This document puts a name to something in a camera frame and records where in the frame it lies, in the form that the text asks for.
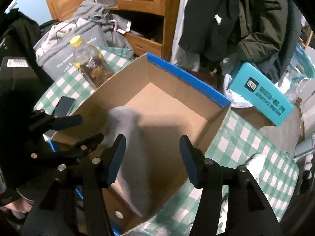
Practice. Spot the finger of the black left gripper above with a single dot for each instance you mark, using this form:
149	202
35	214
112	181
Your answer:
81	149
42	122

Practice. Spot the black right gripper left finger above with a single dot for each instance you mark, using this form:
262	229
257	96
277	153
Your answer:
100	174

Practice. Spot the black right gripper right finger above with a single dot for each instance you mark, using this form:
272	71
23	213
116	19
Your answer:
249	212

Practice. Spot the beige grey towel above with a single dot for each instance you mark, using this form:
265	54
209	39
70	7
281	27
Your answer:
132	182

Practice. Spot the left hand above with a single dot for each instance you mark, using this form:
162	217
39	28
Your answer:
16	204

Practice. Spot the black smartphone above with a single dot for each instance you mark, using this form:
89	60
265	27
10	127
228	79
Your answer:
64	107

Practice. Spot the white rolled sock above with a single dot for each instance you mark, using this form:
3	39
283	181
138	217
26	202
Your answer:
256	164

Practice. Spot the grey tote bag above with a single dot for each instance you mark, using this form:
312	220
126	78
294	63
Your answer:
54	53

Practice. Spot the green checkered tablecloth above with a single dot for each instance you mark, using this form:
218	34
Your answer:
235	142

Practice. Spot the plastic bottle yellow cap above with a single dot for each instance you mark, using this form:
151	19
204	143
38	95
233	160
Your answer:
90	62

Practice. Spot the blue cardboard box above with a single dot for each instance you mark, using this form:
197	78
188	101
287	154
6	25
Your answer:
171	103

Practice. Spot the white plastic bag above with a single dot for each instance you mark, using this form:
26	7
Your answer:
237	101

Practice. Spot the teal printed box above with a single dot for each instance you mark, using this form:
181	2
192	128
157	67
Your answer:
257	89

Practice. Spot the dark hanging jacket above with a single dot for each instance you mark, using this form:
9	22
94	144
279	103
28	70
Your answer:
221	35

